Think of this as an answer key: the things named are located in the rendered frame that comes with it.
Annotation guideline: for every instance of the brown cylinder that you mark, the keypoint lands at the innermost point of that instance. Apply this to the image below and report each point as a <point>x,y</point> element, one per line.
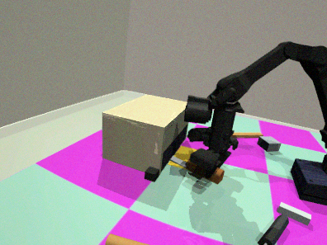
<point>216,177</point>

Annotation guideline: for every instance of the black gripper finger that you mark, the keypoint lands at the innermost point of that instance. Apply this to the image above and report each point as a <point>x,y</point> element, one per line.
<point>223,157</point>
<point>210,172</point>

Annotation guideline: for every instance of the beige low cabinet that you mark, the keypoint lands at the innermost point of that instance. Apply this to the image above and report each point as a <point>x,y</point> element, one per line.
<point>144,133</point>

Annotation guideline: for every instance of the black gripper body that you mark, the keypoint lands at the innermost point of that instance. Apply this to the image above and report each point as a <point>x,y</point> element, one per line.
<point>219,141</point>

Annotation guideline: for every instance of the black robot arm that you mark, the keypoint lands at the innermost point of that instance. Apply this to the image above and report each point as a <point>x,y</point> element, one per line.
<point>313,59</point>

